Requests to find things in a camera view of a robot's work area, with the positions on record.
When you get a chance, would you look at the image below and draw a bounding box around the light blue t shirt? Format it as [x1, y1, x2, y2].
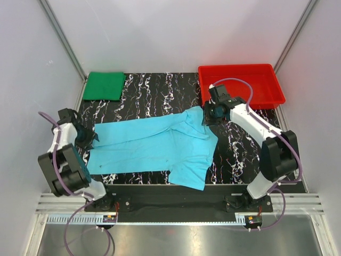
[87, 106, 218, 190]

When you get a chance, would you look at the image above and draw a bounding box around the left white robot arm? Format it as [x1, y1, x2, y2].
[38, 108, 115, 211]

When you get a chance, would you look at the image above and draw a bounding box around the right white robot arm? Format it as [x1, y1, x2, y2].
[203, 98, 302, 212]

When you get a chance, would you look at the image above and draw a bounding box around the folded green t shirt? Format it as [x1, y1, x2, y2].
[83, 71, 126, 101]

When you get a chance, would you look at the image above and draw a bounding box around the red plastic tray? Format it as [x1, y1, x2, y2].
[198, 64, 286, 110]

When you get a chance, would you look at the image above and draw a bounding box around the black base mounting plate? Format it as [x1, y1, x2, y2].
[86, 185, 273, 213]

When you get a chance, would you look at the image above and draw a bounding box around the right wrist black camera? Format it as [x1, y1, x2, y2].
[209, 84, 231, 104]

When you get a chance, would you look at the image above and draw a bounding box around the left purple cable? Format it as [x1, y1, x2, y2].
[38, 111, 115, 255]

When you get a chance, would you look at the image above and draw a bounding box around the purple cable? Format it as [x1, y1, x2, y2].
[209, 77, 303, 231]
[38, 111, 115, 255]

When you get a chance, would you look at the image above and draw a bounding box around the aluminium front rail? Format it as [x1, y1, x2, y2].
[35, 193, 324, 226]

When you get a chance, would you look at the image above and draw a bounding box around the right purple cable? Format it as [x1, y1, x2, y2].
[209, 77, 303, 231]

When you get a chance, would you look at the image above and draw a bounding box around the left aluminium corner post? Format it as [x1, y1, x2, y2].
[38, 0, 87, 82]

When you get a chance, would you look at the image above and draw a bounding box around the aluminium corner post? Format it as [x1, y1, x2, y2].
[38, 0, 87, 82]
[274, 0, 319, 74]

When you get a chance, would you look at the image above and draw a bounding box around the right aluminium corner post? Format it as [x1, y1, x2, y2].
[274, 0, 319, 74]

